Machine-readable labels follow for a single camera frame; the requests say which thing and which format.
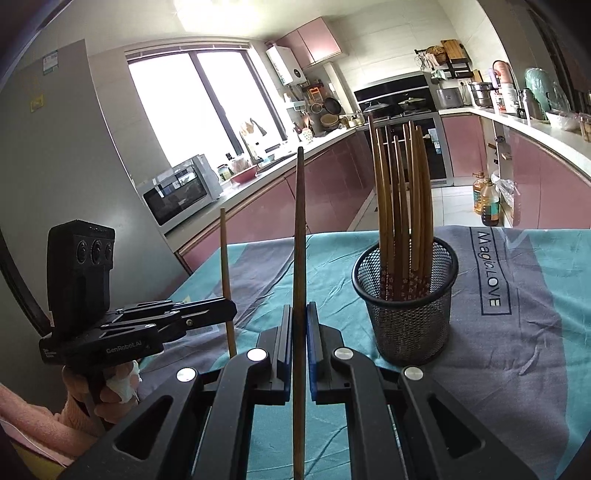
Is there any steel thermos flask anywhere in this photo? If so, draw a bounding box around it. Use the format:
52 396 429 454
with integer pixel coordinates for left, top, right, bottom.
517 89 543 121

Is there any person's left hand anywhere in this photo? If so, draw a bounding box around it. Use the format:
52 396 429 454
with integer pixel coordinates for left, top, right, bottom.
62 360 141 425

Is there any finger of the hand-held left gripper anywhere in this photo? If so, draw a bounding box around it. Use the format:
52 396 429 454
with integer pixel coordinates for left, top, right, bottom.
108 298 238 320
99 313 237 341

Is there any pink base cabinet run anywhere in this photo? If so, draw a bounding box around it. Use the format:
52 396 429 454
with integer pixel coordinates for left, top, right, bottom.
441 113 591 229
178 129 377 273

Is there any person's left forearm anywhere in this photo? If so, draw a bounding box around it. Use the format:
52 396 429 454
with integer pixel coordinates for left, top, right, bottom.
0 383 100 462

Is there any white kitchen countertop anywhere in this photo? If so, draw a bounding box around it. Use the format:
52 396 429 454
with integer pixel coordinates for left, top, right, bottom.
164 104 591 241

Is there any black mesh holder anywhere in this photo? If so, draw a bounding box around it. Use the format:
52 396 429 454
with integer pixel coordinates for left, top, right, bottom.
352 236 459 365

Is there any grey refrigerator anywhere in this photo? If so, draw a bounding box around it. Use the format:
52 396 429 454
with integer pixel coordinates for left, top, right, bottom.
0 39 190 324

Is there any white toaster oven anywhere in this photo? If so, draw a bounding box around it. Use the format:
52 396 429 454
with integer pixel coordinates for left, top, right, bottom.
142 154 223 227

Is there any large kitchen window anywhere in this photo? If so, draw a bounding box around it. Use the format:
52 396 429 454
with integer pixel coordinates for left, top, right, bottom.
127 46 296 176

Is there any silver countertop appliance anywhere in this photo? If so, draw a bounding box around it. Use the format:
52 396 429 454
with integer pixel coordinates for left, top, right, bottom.
436 88 464 109

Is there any pink wall cabinet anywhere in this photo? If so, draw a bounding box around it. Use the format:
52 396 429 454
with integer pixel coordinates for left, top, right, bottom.
277 17 345 70

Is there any teal grey printed tablecloth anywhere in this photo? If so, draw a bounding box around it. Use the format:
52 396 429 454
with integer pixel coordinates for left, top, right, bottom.
136 224 591 480

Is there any white water heater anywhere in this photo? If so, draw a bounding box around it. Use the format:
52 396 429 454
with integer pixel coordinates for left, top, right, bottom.
265 45 308 88

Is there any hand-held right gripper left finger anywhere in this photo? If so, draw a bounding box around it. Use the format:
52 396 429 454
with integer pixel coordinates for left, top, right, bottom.
58 302 294 480

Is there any wooden cutting board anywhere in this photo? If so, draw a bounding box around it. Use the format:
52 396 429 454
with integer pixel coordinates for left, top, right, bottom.
441 40 469 63

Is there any white bowl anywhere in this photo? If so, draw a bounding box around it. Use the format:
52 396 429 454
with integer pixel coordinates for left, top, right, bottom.
545 110 580 131

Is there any black wall rack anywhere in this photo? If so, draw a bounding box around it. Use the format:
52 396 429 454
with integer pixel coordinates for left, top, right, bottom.
416 46 474 79

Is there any black range hood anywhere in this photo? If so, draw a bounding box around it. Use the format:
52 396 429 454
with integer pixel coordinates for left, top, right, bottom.
353 71 439 116

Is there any bunch of wooden chopsticks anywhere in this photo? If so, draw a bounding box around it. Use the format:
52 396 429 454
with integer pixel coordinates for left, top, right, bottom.
368 115 435 301

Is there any clear plastic bag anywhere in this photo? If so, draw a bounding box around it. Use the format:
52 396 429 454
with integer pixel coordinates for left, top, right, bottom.
492 171 515 222

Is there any red-tipped wooden chopstick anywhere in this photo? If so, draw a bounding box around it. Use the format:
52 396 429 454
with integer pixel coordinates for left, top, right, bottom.
292 147 309 480
220 208 237 360

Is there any pink electric kettle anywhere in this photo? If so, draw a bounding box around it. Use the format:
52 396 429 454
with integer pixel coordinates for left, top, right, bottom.
491 60 520 114

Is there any steel steamer pot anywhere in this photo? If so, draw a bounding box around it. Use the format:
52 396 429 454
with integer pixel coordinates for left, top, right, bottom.
468 82 495 108

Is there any dark sauce bottle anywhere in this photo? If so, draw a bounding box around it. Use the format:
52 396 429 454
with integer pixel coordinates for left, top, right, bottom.
481 180 502 227

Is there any black built-in oven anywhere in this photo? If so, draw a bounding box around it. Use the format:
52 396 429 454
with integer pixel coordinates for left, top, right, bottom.
365 111 451 185

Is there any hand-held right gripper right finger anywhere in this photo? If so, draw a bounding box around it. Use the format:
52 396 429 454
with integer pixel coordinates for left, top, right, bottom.
305 301 539 480

